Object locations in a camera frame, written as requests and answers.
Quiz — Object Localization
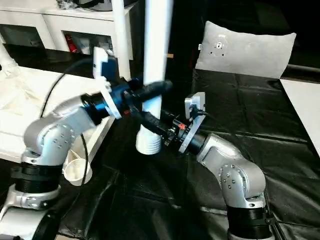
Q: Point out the white plastic table leg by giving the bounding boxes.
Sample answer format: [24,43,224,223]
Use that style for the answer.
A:
[0,31,19,74]
[111,0,133,81]
[135,0,174,156]

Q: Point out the white plastic table top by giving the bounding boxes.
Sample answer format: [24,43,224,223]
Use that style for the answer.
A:
[0,64,119,186]

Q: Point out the grey cushion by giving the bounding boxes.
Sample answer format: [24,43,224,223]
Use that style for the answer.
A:
[194,20,298,80]

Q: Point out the grey round bag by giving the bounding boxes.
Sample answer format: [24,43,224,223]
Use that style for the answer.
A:
[74,0,114,11]

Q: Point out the white cabinet with glass doors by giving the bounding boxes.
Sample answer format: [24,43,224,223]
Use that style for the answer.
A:
[0,1,140,61]

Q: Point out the dark clutter pile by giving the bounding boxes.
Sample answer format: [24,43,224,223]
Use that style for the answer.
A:
[55,0,76,10]

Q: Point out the white flat board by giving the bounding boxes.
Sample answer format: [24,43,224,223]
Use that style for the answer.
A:
[278,78,320,156]

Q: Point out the black left camera cable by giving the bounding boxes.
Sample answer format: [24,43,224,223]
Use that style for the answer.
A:
[40,58,96,185]

